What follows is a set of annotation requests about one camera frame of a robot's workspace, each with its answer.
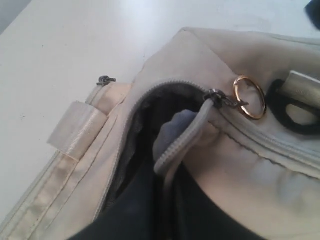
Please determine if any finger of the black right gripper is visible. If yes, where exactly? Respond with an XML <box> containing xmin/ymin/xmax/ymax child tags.
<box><xmin>304</xmin><ymin>0</ymin><xmax>320</xmax><ymax>27</ymax></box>

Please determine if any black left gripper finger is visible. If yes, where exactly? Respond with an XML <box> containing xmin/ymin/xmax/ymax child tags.
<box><xmin>66</xmin><ymin>159</ymin><xmax>208</xmax><ymax>240</ymax></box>

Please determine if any gold key ring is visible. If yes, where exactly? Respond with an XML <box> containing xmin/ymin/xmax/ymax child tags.
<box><xmin>232</xmin><ymin>75</ymin><xmax>267</xmax><ymax>121</ymax></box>

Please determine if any beige duffel bag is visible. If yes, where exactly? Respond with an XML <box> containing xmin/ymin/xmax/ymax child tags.
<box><xmin>0</xmin><ymin>28</ymin><xmax>320</xmax><ymax>240</ymax></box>

